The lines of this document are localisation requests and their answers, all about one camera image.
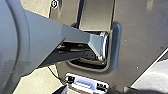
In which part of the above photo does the silver base screw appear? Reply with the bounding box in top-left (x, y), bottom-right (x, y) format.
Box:
top-left (50, 0), bottom-right (59, 9)

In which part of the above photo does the small white box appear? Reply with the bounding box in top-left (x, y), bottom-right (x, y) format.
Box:
top-left (64, 73), bottom-right (109, 94)

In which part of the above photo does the thin robot base cable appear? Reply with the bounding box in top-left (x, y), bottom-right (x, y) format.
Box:
top-left (46, 64), bottom-right (68, 84)

